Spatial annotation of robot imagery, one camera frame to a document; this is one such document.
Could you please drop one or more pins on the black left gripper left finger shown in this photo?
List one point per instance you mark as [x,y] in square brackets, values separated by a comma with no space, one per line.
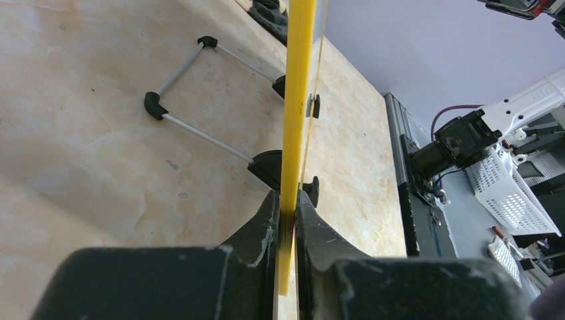
[233,280]

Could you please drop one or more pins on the whiteboard wire stand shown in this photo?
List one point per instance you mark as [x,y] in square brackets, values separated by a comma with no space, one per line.
[211,73]

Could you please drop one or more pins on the white perforated basket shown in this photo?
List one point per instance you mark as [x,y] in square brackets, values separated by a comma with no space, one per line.
[502,191]

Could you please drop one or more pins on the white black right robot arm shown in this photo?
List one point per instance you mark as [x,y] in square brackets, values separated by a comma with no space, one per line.
[464,141]

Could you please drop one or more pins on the white whiteboard yellow rim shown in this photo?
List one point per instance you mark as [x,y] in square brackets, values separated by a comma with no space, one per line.
[305,38]

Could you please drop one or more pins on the black floral pillow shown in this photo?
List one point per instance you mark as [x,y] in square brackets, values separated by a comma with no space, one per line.
[272,16]

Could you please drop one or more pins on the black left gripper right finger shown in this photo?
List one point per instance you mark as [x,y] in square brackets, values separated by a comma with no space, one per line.
[336,280]

